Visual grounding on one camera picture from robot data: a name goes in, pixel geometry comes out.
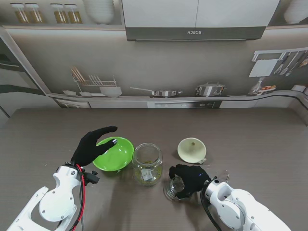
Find red and black arm cable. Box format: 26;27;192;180
57;163;87;231

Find green plastic bowl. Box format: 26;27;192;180
92;136;135;172

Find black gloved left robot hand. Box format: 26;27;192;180
71;126;118;167

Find cream plastic funnel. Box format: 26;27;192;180
177;137;207;165

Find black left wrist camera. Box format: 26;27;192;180
84;170;100;185

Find clear glass jar lid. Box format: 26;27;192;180
163;175;186;201

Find clear glass jar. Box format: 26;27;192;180
132;142;164;186

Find mung beans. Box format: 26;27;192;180
134;160;162;186

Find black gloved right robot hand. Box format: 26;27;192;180
168;164;211;200

